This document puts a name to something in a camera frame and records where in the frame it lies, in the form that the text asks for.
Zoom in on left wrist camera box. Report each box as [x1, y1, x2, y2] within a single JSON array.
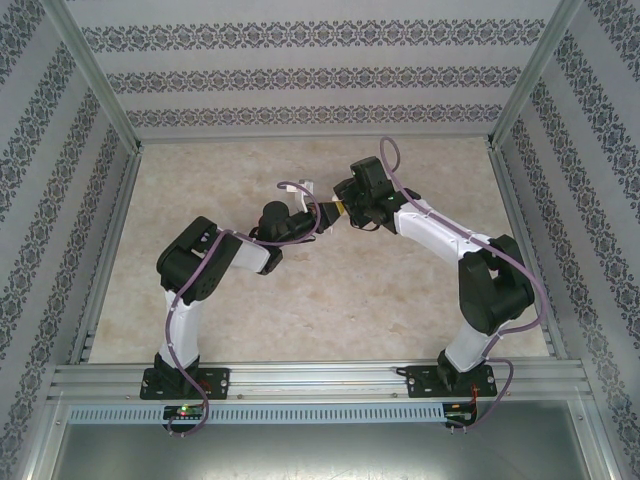
[[277, 178, 317, 215]]

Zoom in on aluminium side rail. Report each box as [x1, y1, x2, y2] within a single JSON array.
[[487, 144, 571, 361], [67, 147, 145, 365]]

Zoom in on grey metal panel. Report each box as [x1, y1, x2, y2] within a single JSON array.
[[49, 423, 609, 480]]

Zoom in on aluminium mounting rail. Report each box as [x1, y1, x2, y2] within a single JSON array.
[[49, 362, 587, 402]]

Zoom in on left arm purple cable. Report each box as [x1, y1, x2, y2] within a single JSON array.
[[164, 180, 322, 439]]

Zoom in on grey slotted cable duct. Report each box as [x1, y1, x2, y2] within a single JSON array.
[[66, 402, 447, 426]]

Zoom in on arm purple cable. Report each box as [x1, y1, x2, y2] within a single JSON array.
[[379, 135, 546, 434], [164, 180, 322, 439]]

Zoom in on small circuit board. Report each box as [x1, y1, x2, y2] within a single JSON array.
[[444, 401, 480, 427], [162, 403, 207, 421]]

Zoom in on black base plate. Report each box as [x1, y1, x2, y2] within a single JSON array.
[[139, 366, 232, 401], [403, 364, 504, 400]]

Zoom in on aluminium frame post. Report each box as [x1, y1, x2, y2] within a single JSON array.
[[485, 0, 585, 151], [42, 0, 144, 154], [572, 399, 631, 480], [9, 392, 69, 480]]

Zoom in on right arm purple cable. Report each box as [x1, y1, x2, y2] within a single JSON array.
[[379, 135, 546, 434]]

